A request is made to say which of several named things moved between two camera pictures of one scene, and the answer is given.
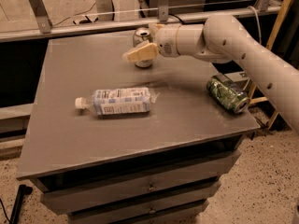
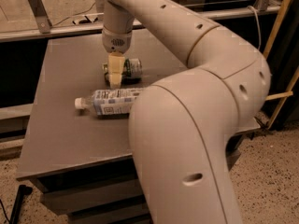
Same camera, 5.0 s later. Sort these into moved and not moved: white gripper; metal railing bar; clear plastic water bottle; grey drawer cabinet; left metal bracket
Moved: white gripper
Not moved: metal railing bar; clear plastic water bottle; grey drawer cabinet; left metal bracket
